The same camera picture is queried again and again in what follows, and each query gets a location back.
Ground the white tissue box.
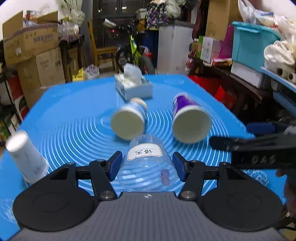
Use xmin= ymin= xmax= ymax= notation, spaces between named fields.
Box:
xmin=114 ymin=63 xmax=153 ymax=101

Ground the blue silicone mat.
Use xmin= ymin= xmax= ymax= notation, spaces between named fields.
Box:
xmin=0 ymin=74 xmax=287 ymax=241

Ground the white cabinet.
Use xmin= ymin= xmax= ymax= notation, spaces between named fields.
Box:
xmin=157 ymin=21 xmax=194 ymax=75

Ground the teal plastic storage bin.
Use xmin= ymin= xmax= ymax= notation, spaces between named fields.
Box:
xmin=232 ymin=21 xmax=280 ymax=71

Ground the red plastic bucket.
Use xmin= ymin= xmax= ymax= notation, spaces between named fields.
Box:
xmin=140 ymin=46 xmax=152 ymax=60

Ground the clear plastic cup with label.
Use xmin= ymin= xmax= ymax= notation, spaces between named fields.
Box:
xmin=117 ymin=135 xmax=178 ymax=192

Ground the lower cardboard box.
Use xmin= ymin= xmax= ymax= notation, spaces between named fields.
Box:
xmin=17 ymin=48 xmax=66 ymax=108

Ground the white paper cup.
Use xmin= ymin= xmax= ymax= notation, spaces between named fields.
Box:
xmin=6 ymin=130 xmax=49 ymax=184

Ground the wooden chair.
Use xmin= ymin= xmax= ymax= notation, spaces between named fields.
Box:
xmin=87 ymin=21 xmax=119 ymax=73

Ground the floral fabric bag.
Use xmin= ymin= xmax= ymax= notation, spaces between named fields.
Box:
xmin=145 ymin=1 xmax=169 ymax=30

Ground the green bicycle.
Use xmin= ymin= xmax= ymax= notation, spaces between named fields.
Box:
xmin=103 ymin=18 xmax=155 ymax=75

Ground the upper cardboard box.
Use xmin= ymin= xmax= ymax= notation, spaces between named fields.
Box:
xmin=2 ymin=11 xmax=58 ymax=66

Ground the cardboard box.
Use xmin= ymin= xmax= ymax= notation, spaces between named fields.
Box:
xmin=17 ymin=48 xmax=66 ymax=108
xmin=2 ymin=11 xmax=58 ymax=66

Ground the purple paper cup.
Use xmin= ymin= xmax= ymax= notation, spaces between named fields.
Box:
xmin=172 ymin=92 xmax=212 ymax=144

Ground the blue paper cup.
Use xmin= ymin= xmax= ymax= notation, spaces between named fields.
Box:
xmin=110 ymin=97 xmax=148 ymax=141

